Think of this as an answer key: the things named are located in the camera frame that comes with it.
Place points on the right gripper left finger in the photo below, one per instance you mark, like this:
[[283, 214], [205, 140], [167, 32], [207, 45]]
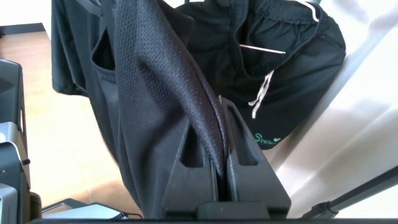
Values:
[[186, 186]]

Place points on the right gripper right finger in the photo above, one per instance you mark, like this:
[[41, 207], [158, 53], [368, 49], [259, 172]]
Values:
[[258, 186]]

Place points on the black garment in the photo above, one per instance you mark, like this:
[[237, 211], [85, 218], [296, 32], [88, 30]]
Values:
[[149, 93]]

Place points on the black shorts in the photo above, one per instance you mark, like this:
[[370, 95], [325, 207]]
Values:
[[295, 77]]

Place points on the pink clothes hanger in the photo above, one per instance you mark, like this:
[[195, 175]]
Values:
[[264, 49]]

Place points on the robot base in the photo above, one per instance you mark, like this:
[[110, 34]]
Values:
[[12, 155]]

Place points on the black clothes rack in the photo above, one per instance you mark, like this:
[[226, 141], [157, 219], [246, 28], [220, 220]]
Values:
[[367, 186]]

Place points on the beige curtain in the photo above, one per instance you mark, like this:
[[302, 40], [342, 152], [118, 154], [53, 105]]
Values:
[[357, 109]]

